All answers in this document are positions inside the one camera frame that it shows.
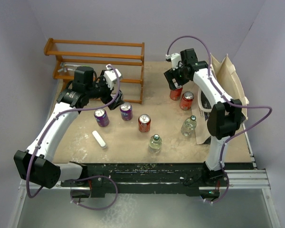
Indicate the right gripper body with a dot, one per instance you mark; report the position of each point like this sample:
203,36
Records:
181,77

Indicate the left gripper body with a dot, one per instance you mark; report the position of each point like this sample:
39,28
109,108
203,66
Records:
101,90

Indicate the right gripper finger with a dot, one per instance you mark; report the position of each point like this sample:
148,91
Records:
169,77
176,85

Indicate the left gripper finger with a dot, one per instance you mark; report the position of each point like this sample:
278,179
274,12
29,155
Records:
115,102
119,100

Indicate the red cola can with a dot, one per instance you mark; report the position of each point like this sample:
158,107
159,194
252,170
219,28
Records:
144,123
176,94
186,100

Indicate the canvas tote bag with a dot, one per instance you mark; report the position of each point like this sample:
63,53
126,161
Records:
229,85

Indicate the glass soda bottle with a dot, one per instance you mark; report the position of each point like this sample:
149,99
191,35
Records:
155,144
189,126

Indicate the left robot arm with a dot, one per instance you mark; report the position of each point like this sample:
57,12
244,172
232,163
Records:
35,163

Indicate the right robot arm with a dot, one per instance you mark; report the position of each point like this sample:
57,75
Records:
225,115

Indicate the purple soda can right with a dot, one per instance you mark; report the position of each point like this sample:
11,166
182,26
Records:
126,111

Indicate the purple soda can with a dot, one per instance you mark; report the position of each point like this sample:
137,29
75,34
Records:
101,117
126,111

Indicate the purple soda can left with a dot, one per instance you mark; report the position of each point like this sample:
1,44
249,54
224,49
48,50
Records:
101,117

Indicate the wooden shelf rack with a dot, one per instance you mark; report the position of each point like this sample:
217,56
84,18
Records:
127,57

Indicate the white tube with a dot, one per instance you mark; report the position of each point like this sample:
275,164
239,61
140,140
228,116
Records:
99,139

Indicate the glass soda bottle front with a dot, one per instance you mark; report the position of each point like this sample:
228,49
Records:
155,144

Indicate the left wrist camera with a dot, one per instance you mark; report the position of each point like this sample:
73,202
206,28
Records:
111,77

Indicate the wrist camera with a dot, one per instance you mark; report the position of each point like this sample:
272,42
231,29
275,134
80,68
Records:
111,77
174,58

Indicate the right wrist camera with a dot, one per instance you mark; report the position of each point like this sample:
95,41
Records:
174,58

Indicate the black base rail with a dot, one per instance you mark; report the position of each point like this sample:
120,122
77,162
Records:
153,178

